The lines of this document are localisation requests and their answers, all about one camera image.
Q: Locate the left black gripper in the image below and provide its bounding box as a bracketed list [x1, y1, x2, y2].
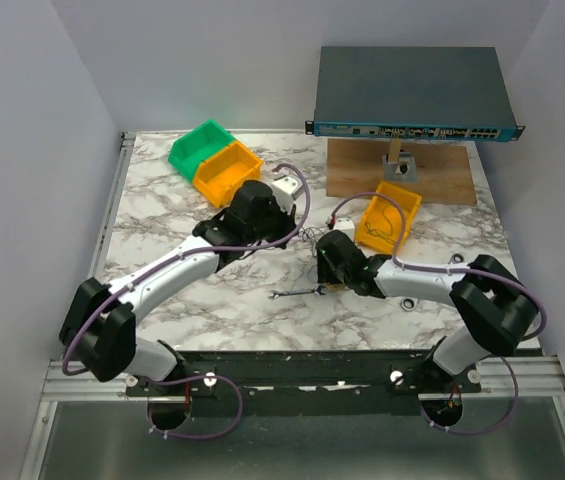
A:
[246, 196, 298, 250]

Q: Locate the thin dark purple wire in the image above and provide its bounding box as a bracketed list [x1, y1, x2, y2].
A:
[296, 225, 328, 245]

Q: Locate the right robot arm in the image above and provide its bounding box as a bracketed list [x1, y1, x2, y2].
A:
[316, 230, 543, 392]

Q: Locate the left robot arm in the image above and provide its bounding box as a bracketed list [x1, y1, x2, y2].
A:
[59, 175, 305, 395]

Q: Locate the open-end silver wrench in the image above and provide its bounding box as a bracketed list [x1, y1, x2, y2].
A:
[268, 285, 326, 300]

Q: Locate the yellow bin right side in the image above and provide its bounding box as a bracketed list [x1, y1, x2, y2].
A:
[355, 181, 422, 254]

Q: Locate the yellow bin beside green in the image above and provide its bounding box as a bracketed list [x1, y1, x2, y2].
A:
[193, 141, 263, 208]

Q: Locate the green plastic bin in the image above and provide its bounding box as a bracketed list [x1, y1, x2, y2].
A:
[168, 119, 235, 183]

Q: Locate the wooden board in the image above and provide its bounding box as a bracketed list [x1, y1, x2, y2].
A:
[326, 138, 477, 205]

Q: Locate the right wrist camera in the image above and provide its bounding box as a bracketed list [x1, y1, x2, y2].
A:
[327, 215, 356, 238]

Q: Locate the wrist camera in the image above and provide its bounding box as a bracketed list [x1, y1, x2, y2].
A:
[327, 215, 356, 238]
[270, 175, 305, 211]

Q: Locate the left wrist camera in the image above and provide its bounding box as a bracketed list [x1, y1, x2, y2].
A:
[270, 175, 305, 211]

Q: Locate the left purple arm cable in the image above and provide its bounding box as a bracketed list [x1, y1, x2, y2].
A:
[61, 162, 313, 441]

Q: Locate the ratchet ring wrench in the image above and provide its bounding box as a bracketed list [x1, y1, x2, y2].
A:
[397, 253, 466, 311]

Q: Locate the grey stand bracket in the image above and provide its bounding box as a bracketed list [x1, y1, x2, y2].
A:
[382, 138, 418, 183]

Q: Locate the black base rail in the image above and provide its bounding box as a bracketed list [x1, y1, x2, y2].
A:
[126, 350, 481, 418]

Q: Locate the network switch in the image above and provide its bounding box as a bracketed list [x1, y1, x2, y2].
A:
[305, 46, 525, 143]

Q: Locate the aluminium frame rail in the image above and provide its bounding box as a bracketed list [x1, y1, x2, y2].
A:
[16, 130, 138, 480]

